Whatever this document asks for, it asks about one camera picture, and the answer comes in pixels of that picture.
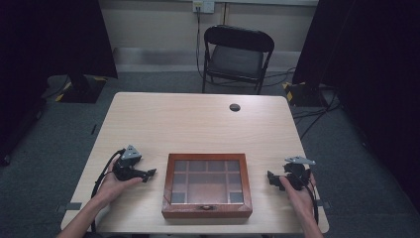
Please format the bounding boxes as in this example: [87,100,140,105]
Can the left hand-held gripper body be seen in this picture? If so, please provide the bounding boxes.
[111,144,144,182]

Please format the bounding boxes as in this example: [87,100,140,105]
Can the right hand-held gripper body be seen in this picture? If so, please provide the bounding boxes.
[282,156,317,192]

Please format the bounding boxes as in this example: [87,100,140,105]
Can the wooden box with glass lid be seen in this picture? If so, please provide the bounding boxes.
[160,153,254,220]

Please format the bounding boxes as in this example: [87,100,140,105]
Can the person's right hand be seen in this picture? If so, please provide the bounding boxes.
[278,171,319,222]

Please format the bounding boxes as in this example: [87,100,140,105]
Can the person's left hand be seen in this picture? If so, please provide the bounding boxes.
[94,158,144,208]

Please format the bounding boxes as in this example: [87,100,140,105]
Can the black stand base yellow tape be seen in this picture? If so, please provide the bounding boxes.
[281,80,333,108]
[53,72,108,105]

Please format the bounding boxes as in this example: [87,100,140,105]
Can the black curtain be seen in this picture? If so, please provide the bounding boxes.
[291,0,420,212]
[0,0,119,167]

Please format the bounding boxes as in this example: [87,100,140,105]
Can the black folding chair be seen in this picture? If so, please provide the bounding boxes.
[201,24,276,96]

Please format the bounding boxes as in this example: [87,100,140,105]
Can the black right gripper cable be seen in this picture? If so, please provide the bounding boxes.
[296,175,320,226]

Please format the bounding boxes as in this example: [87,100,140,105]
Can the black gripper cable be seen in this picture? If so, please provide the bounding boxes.
[90,148,127,233]
[296,175,320,226]

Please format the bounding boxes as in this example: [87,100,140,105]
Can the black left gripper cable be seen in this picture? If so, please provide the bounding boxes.
[90,148,127,233]

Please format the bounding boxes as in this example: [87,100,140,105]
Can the black floor cables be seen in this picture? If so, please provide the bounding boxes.
[263,66,343,142]

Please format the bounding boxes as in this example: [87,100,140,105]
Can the black cable from wall socket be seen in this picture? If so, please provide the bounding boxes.
[194,5,207,82]

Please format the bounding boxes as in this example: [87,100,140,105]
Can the white wall socket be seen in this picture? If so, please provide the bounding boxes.
[192,0,216,15]

